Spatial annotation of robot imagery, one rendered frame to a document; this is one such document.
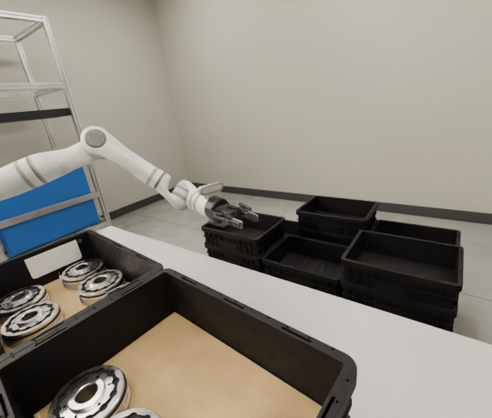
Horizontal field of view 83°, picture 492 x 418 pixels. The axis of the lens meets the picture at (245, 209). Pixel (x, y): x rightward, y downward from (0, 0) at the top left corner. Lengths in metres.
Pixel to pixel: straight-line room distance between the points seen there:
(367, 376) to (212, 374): 0.32
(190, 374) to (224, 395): 0.07
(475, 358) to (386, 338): 0.16
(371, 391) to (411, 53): 2.71
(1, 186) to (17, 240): 1.76
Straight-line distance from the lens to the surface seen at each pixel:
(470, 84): 2.98
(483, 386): 0.74
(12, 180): 1.04
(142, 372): 0.57
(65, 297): 0.85
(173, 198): 0.97
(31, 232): 2.80
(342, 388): 0.37
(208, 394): 0.50
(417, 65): 3.00
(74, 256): 0.95
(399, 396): 0.67
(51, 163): 1.04
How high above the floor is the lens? 1.23
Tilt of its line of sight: 21 degrees down
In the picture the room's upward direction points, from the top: 7 degrees counter-clockwise
